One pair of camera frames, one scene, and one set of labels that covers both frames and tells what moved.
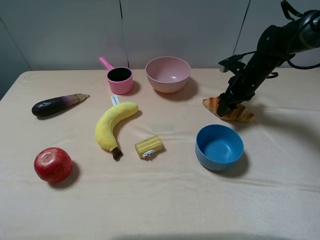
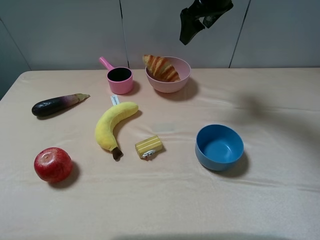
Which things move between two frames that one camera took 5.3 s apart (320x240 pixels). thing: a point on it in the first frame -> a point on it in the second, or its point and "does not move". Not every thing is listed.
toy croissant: (239, 113) -> (161, 69)
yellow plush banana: (105, 125) does not move
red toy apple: (53, 164) does not move
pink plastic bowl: (167, 74) does not move
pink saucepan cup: (120, 79) does not move
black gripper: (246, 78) -> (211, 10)
